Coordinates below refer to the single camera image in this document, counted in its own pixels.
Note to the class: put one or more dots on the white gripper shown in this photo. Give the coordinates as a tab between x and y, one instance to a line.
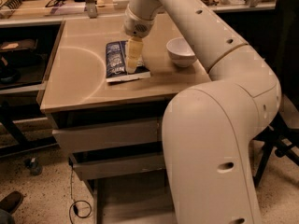
136	26

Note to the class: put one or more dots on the dark shoe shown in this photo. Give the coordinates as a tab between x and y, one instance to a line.
11	202

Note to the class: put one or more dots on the black office chair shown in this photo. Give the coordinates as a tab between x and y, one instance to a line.
282	133

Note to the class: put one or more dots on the grey drawer cabinet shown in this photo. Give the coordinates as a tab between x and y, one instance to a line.
77	93

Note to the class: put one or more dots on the grey metal post left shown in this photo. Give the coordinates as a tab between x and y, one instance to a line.
91	8

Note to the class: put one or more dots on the white bowl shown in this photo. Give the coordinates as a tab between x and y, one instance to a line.
180	53

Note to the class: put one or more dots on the open bottom drawer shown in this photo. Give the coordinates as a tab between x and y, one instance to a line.
134	199

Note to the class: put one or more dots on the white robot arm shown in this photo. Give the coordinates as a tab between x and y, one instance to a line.
207	128

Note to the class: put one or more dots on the blue chip bag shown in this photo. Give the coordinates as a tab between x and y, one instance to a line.
115	64

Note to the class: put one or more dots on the small caster on floor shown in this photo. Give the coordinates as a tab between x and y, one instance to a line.
33	166

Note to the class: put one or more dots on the top drawer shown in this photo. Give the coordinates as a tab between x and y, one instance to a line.
108	135

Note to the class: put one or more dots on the middle drawer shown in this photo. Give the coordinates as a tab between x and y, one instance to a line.
88	170

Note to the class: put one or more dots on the coiled soldering stand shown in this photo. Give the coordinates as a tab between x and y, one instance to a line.
9	7

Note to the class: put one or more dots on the back workbench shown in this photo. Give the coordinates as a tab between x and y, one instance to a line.
224	16

